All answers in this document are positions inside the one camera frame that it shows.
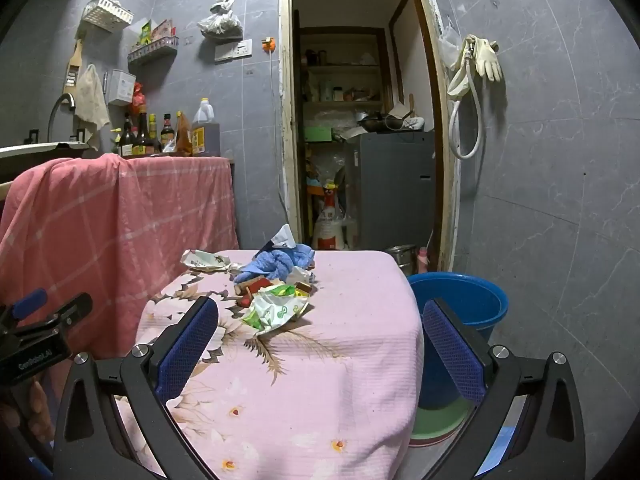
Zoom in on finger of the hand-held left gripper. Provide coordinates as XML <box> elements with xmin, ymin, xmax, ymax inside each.
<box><xmin>15</xmin><ymin>293</ymin><xmax>94</xmax><ymax>342</ymax></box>
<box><xmin>0</xmin><ymin>289</ymin><xmax>48</xmax><ymax>322</ymax></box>

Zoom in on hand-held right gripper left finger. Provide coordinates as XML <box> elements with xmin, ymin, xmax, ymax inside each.
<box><xmin>52</xmin><ymin>296</ymin><xmax>221</xmax><ymax>480</ymax></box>

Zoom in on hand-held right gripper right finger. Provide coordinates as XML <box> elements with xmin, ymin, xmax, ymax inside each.
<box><xmin>421</xmin><ymin>298</ymin><xmax>587</xmax><ymax>480</ymax></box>

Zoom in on blue plastic bucket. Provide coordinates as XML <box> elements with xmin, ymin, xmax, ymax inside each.
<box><xmin>406</xmin><ymin>272</ymin><xmax>509</xmax><ymax>410</ymax></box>

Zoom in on white purple wrapper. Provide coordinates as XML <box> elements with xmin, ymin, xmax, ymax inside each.
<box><xmin>257</xmin><ymin>223</ymin><xmax>299</xmax><ymax>252</ymax></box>

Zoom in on person's left hand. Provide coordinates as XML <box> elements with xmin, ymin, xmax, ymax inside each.
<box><xmin>0</xmin><ymin>380</ymin><xmax>53</xmax><ymax>443</ymax></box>

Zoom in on green plastic basin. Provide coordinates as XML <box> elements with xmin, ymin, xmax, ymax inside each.
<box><xmin>409</xmin><ymin>400</ymin><xmax>476</xmax><ymax>448</ymax></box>

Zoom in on crumpled white printed wrapper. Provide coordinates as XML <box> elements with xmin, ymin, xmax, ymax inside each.
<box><xmin>180</xmin><ymin>249</ymin><xmax>233</xmax><ymax>275</ymax></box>

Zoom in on red white snack wrapper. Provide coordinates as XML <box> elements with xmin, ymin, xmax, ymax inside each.
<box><xmin>235</xmin><ymin>276</ymin><xmax>273</xmax><ymax>308</ymax></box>

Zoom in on green white snack wrapper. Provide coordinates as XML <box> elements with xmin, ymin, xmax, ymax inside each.
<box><xmin>241</xmin><ymin>284</ymin><xmax>313</xmax><ymax>336</ymax></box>

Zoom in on pink checkered cloth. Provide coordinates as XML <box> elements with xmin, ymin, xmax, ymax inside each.
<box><xmin>0</xmin><ymin>154</ymin><xmax>240</xmax><ymax>361</ymax></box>

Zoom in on steel pot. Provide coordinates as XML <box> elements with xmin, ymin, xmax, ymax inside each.
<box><xmin>384</xmin><ymin>244</ymin><xmax>418</xmax><ymax>273</ymax></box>

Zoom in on blue cloth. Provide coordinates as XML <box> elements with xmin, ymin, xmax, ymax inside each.
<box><xmin>233</xmin><ymin>243</ymin><xmax>317</xmax><ymax>285</ymax></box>

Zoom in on pink floral tablecloth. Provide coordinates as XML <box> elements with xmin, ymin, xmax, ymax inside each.
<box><xmin>112</xmin><ymin>249</ymin><xmax>425</xmax><ymax>480</ymax></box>

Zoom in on sink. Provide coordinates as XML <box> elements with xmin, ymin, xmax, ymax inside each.
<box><xmin>0</xmin><ymin>141</ymin><xmax>93</xmax><ymax>161</ymax></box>

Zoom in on white red plastic bottle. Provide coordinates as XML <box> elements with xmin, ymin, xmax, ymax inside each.
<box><xmin>311</xmin><ymin>208</ymin><xmax>351</xmax><ymax>252</ymax></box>

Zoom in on dark sauce bottle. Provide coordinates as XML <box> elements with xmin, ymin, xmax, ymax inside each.
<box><xmin>135</xmin><ymin>105</ymin><xmax>157</xmax><ymax>157</ymax></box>
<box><xmin>160</xmin><ymin>114</ymin><xmax>176</xmax><ymax>153</ymax></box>
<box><xmin>120</xmin><ymin>112</ymin><xmax>138</xmax><ymax>157</ymax></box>

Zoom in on dark grey cabinet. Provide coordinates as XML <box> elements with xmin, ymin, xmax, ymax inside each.
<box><xmin>345</xmin><ymin>130</ymin><xmax>436</xmax><ymax>252</ymax></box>

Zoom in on metal faucet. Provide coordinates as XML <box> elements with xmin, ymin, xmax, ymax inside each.
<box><xmin>47</xmin><ymin>92</ymin><xmax>77</xmax><ymax>142</ymax></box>

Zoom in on large oil jug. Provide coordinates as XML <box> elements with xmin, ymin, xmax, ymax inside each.
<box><xmin>191</xmin><ymin>98</ymin><xmax>222</xmax><ymax>157</ymax></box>

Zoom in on beige towel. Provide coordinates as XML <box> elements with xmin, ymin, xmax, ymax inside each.
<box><xmin>74</xmin><ymin>64</ymin><xmax>112</xmax><ymax>151</ymax></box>

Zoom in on black wok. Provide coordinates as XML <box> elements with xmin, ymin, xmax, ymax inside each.
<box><xmin>357</xmin><ymin>112</ymin><xmax>403</xmax><ymax>135</ymax></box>

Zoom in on wooden brush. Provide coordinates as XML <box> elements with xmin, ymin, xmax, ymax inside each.
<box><xmin>66</xmin><ymin>30</ymin><xmax>86</xmax><ymax>93</ymax></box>

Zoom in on seasoning packets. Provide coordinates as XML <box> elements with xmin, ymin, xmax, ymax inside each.
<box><xmin>139</xmin><ymin>19</ymin><xmax>176</xmax><ymax>43</ymax></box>

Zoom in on cream rubber glove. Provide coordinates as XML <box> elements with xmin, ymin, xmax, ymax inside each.
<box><xmin>472</xmin><ymin>36</ymin><xmax>503</xmax><ymax>82</ymax></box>

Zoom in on white plastic basket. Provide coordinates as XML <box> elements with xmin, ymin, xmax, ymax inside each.
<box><xmin>81</xmin><ymin>0</ymin><xmax>135</xmax><ymax>27</ymax></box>

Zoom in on wooden shelf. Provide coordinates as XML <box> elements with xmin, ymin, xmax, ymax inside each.
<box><xmin>295</xmin><ymin>10</ymin><xmax>391</xmax><ymax>111</ymax></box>

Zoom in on hanging clear plastic bag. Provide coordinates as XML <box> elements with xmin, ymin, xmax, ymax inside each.
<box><xmin>197</xmin><ymin>0</ymin><xmax>244</xmax><ymax>40</ymax></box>

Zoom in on white wall box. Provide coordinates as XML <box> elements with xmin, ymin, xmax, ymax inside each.
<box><xmin>107</xmin><ymin>69</ymin><xmax>138</xmax><ymax>107</ymax></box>

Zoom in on wooden door frame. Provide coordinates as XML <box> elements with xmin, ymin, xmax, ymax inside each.
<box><xmin>277</xmin><ymin>0</ymin><xmax>461</xmax><ymax>273</ymax></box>

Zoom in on white hose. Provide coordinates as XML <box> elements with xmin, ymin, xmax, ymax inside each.
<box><xmin>446</xmin><ymin>35</ymin><xmax>485</xmax><ymax>160</ymax></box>

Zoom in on wall shelf rack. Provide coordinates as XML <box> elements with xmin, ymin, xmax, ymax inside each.
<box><xmin>127</xmin><ymin>37</ymin><xmax>179</xmax><ymax>65</ymax></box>

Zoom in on wall socket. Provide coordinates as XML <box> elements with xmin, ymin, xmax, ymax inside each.
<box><xmin>215</xmin><ymin>39</ymin><xmax>253</xmax><ymax>63</ymax></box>

